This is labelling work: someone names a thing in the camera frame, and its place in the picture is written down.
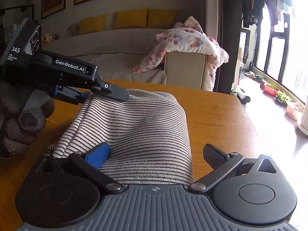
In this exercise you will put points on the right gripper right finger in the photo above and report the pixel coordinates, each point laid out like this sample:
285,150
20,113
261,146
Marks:
224,166

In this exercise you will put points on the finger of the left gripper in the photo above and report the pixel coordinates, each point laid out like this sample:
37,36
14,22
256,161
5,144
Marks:
70,95
111,91

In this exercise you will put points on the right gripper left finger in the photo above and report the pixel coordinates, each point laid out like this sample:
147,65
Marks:
88,164

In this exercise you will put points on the brown striped knit sweater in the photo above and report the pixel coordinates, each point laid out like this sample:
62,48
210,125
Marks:
147,135

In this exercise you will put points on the gloved left hand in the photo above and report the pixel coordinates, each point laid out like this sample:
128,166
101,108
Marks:
24,112

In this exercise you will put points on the yellow stuffed toy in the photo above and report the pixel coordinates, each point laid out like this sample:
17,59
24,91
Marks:
47,38

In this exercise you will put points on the beige covered sofa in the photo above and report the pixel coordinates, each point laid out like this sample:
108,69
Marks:
117,52

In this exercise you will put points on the yellow cushion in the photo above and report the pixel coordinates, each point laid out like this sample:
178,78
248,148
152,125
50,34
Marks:
92,24
161,18
131,19

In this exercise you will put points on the red bowl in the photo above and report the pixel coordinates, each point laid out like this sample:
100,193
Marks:
270,89

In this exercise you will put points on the pink rectangular planter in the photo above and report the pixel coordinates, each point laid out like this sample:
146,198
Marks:
294,110

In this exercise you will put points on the green leafy tray plant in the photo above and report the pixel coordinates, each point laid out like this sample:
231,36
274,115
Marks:
282,98

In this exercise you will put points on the white ribbed plant pot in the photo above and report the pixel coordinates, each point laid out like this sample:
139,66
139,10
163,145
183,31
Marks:
302,123

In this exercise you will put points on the pink floral blanket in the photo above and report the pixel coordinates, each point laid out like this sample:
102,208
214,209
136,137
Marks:
185,48

